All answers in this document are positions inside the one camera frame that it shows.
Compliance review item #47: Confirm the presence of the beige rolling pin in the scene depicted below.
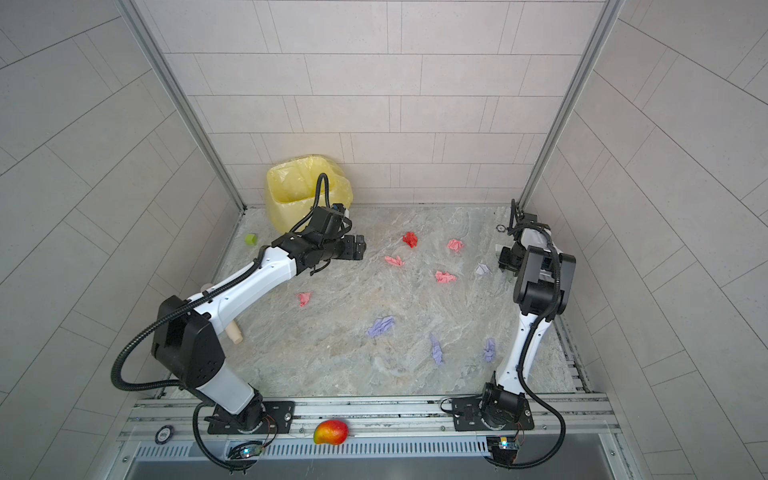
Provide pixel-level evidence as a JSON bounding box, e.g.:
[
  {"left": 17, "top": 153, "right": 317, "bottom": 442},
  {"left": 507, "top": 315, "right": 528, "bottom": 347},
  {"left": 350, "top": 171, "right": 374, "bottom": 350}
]
[{"left": 195, "top": 291, "right": 243, "bottom": 344}]

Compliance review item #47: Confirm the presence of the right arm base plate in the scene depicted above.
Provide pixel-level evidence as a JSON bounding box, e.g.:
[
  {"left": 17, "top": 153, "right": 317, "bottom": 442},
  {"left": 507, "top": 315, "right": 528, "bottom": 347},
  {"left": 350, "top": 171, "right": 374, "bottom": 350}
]
[{"left": 440, "top": 395, "right": 535, "bottom": 432}]

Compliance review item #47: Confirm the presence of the red paper scrap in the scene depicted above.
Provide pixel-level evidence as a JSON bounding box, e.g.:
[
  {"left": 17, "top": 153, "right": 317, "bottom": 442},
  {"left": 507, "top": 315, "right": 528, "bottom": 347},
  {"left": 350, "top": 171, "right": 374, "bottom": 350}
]
[{"left": 402, "top": 232, "right": 418, "bottom": 248}]

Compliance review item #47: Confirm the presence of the poker chip on rail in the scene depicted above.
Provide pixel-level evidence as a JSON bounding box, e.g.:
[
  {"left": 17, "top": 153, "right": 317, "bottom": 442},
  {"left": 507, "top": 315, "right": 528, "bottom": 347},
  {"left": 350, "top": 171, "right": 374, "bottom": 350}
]
[{"left": 154, "top": 425, "right": 175, "bottom": 445}]

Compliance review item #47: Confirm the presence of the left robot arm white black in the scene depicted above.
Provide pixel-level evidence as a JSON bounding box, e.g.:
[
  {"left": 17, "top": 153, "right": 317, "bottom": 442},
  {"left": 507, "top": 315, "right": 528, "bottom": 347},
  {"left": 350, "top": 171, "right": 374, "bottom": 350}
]
[{"left": 110, "top": 173, "right": 366, "bottom": 433}]

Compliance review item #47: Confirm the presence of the aluminium front rail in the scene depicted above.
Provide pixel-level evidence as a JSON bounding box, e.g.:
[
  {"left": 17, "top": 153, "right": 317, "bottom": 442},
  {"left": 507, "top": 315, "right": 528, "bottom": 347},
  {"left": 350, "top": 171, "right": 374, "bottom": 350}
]
[{"left": 117, "top": 393, "right": 619, "bottom": 462}]

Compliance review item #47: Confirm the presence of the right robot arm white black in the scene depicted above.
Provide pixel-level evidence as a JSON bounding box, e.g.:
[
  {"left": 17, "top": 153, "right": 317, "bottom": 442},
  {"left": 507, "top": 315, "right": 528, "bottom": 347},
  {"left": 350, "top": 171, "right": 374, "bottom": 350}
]
[{"left": 480, "top": 201, "right": 577, "bottom": 430}]

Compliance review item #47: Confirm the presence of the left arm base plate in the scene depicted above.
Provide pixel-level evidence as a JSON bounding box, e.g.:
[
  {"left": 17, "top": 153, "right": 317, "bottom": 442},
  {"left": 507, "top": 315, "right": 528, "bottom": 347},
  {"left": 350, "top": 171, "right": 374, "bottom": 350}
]
[{"left": 204, "top": 400, "right": 296, "bottom": 435}]

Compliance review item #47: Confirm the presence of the pink paper scrap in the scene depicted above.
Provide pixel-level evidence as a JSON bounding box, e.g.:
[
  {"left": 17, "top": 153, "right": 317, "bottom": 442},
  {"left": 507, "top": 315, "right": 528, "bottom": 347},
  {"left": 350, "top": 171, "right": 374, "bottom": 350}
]
[
  {"left": 384, "top": 256, "right": 404, "bottom": 267},
  {"left": 435, "top": 271, "right": 457, "bottom": 284},
  {"left": 298, "top": 292, "right": 312, "bottom": 308},
  {"left": 447, "top": 239, "right": 464, "bottom": 252}
]

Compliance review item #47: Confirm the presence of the left circuit board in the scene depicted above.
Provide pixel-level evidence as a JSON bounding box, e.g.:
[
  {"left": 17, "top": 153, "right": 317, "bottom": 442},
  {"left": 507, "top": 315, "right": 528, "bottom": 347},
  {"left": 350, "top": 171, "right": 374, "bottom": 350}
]
[{"left": 227, "top": 441, "right": 264, "bottom": 461}]

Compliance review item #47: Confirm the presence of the beige bin yellow bag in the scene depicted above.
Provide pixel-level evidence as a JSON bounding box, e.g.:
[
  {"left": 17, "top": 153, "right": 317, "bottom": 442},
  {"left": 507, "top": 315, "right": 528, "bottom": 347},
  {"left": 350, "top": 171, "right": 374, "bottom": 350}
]
[{"left": 265, "top": 155, "right": 353, "bottom": 234}]

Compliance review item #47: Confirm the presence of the pink paper scrap centre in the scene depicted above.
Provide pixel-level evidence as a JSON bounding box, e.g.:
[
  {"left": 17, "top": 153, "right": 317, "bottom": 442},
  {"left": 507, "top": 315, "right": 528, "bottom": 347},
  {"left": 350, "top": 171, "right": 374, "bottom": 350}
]
[{"left": 384, "top": 256, "right": 404, "bottom": 267}]

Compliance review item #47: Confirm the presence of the circuit board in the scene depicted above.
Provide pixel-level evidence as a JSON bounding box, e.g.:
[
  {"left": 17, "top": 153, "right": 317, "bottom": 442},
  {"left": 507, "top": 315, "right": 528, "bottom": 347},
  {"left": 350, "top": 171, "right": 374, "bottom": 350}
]
[
  {"left": 227, "top": 441, "right": 264, "bottom": 461},
  {"left": 486, "top": 436, "right": 520, "bottom": 468}
]

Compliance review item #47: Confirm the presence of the red yellow mango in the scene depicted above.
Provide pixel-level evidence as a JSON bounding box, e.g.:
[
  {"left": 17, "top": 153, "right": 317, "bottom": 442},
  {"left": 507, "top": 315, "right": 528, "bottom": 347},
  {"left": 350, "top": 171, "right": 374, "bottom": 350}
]
[{"left": 313, "top": 419, "right": 349, "bottom": 446}]

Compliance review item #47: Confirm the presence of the right circuit board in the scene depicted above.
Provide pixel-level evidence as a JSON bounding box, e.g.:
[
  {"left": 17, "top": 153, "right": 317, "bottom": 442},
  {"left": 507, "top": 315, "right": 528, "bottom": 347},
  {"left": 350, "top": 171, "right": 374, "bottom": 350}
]
[{"left": 486, "top": 436, "right": 520, "bottom": 468}]

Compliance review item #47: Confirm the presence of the purple paper scrap long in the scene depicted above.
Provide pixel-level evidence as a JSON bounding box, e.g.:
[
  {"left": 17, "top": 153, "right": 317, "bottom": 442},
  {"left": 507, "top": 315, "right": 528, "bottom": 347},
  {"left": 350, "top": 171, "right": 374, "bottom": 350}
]
[{"left": 429, "top": 333, "right": 444, "bottom": 366}]

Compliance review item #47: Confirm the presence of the pink paper scrap left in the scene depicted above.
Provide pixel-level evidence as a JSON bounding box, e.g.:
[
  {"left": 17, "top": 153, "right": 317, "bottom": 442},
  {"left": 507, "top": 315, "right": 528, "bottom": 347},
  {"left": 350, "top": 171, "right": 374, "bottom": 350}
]
[{"left": 298, "top": 292, "right": 312, "bottom": 308}]

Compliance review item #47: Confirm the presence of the pink paper scrap far right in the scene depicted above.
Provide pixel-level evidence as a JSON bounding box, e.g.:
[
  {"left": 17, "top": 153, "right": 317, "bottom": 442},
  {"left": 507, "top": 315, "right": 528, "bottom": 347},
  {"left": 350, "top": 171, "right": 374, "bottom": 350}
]
[{"left": 447, "top": 239, "right": 464, "bottom": 252}]

